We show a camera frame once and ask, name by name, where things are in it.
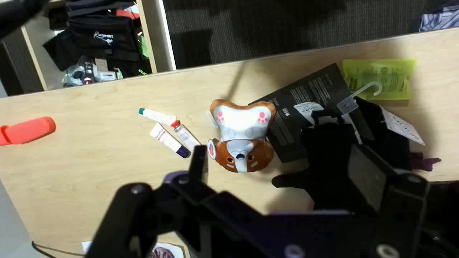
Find orange plastic tool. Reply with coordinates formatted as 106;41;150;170
0;116;55;146

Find pile of black clothes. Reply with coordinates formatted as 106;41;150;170
43;0;152;77

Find brown white plush toy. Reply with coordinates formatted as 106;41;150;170
206;98;276;173

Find white tube purple end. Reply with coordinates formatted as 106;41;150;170
149;123;190;157

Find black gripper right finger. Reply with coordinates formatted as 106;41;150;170
347;146;428;224

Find white tube green cap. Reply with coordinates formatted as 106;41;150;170
137;107;199;150

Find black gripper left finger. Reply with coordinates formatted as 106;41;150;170
187;144;208;181

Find white metal desk leg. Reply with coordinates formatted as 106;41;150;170
142;0;176;71

